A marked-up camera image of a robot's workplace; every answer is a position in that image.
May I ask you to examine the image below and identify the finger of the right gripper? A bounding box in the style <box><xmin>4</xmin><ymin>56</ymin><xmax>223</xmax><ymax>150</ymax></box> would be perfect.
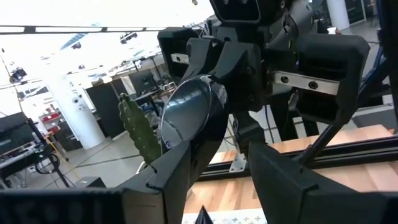
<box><xmin>182</xmin><ymin>37</ymin><xmax>224</xmax><ymax>82</ymax></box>
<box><xmin>214</xmin><ymin>40</ymin><xmax>265</xmax><ymax>113</ymax></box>

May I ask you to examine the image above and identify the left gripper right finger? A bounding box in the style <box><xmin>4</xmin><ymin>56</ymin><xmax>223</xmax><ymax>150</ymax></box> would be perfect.
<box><xmin>248</xmin><ymin>142</ymin><xmax>398</xmax><ymax>224</ymax></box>

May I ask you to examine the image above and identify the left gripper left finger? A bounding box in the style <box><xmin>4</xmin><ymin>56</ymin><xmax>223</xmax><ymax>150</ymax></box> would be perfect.
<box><xmin>0</xmin><ymin>141</ymin><xmax>192</xmax><ymax>224</ymax></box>

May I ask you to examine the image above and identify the black teardrop plate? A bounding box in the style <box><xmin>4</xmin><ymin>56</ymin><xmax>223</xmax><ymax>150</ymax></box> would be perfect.
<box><xmin>160</xmin><ymin>74</ymin><xmax>230</xmax><ymax>187</ymax></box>

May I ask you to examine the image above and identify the black floor box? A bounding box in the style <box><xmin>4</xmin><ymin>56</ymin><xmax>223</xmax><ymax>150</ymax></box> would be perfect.
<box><xmin>74</xmin><ymin>176</ymin><xmax>106</xmax><ymax>189</ymax></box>

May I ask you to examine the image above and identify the green cactus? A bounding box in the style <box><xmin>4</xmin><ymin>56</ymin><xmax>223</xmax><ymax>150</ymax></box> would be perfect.
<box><xmin>118</xmin><ymin>92</ymin><xmax>162</xmax><ymax>166</ymax></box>

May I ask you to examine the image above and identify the black cabinet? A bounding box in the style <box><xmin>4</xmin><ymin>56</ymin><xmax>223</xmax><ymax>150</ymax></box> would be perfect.
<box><xmin>85</xmin><ymin>82</ymin><xmax>127</xmax><ymax>139</ymax></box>

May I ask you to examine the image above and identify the black workbench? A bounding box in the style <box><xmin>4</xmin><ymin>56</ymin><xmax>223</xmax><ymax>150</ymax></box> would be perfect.
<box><xmin>0</xmin><ymin>111</ymin><xmax>71</xmax><ymax>189</ymax></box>

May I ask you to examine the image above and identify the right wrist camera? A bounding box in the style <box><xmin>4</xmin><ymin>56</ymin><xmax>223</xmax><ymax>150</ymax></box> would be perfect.
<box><xmin>210</xmin><ymin>0</ymin><xmax>262</xmax><ymax>25</ymax></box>

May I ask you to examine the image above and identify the grey corner bracket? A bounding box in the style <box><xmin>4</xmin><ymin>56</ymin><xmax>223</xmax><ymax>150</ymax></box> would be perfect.
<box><xmin>229</xmin><ymin>151</ymin><xmax>248</xmax><ymax>174</ymax></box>

